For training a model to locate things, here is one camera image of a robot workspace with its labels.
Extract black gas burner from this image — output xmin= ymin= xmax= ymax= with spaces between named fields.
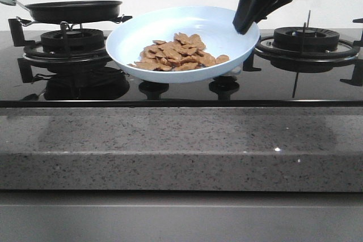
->
xmin=40 ymin=28 xmax=104 ymax=53
xmin=272 ymin=27 xmax=340 ymax=52

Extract right black pan support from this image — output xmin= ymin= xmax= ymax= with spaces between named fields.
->
xmin=243 ymin=21 xmax=362 ymax=86

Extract light blue plate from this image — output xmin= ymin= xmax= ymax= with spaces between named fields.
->
xmin=105 ymin=6 xmax=260 ymax=83

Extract brown meat pieces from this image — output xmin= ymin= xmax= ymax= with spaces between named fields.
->
xmin=130 ymin=32 xmax=230 ymax=71

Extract grey cabinet front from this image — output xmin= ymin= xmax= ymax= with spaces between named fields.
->
xmin=1 ymin=191 xmax=362 ymax=241

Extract left black gas burner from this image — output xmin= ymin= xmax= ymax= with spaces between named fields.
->
xmin=40 ymin=28 xmax=104 ymax=53

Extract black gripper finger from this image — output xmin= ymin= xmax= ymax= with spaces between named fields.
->
xmin=233 ymin=0 xmax=274 ymax=34
xmin=254 ymin=0 xmax=292 ymax=23

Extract right black gas burner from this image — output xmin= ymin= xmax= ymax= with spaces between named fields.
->
xmin=272 ymin=27 xmax=340 ymax=52

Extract right silver stove knob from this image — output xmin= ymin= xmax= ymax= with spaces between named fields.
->
xmin=213 ymin=66 xmax=242 ymax=81

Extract black pan support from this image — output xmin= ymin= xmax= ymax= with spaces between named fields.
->
xmin=243 ymin=21 xmax=362 ymax=86
xmin=1 ymin=18 xmax=123 ymax=86

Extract black glass cooktop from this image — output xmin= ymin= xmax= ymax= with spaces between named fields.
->
xmin=1 ymin=31 xmax=362 ymax=108

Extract left black pan support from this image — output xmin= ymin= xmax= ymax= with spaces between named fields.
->
xmin=1 ymin=18 xmax=123 ymax=86

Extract wire pan reducer ring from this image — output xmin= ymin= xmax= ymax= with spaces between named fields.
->
xmin=16 ymin=14 xmax=125 ymax=32

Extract black frying pan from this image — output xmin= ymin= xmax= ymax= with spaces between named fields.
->
xmin=1 ymin=0 xmax=123 ymax=24

